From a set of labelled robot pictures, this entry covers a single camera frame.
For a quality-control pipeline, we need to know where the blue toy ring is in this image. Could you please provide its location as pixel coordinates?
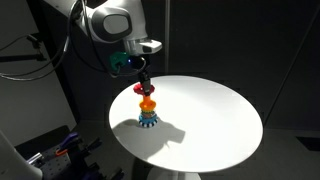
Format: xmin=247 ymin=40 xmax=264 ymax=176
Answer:
xmin=138 ymin=113 xmax=159 ymax=123

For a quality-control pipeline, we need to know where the red toy ring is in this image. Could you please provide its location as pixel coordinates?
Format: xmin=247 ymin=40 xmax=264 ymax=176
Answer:
xmin=133 ymin=82 xmax=156 ymax=96

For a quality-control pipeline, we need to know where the black white striped base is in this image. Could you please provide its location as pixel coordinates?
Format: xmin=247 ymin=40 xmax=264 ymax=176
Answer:
xmin=139 ymin=119 xmax=158 ymax=128

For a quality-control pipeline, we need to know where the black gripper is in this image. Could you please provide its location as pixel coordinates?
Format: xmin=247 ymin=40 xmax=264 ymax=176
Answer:
xmin=128 ymin=56 xmax=151 ymax=95

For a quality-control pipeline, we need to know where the white round pedestal table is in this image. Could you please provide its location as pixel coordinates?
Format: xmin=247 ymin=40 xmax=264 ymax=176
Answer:
xmin=109 ymin=76 xmax=263 ymax=180

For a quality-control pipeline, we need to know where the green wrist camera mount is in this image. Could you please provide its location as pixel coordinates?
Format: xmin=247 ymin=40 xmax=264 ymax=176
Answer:
xmin=109 ymin=52 xmax=129 ymax=72

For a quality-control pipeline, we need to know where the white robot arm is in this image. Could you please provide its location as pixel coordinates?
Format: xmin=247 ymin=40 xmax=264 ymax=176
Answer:
xmin=76 ymin=0 xmax=162 ymax=57

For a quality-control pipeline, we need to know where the orange ring holder post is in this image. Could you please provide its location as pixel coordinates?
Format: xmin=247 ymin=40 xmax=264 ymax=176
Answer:
xmin=139 ymin=96 xmax=156 ymax=111

